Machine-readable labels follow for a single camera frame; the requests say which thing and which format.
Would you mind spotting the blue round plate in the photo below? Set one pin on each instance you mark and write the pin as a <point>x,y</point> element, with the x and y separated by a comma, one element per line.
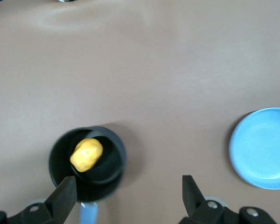
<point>261,149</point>

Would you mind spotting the yellow potato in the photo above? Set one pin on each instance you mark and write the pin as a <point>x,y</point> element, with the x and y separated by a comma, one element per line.
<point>86,155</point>

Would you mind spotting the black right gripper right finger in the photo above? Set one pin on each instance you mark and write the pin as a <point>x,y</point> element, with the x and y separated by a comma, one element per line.
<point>205,210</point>

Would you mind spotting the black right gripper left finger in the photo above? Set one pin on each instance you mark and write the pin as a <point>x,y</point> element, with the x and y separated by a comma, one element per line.
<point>58,203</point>

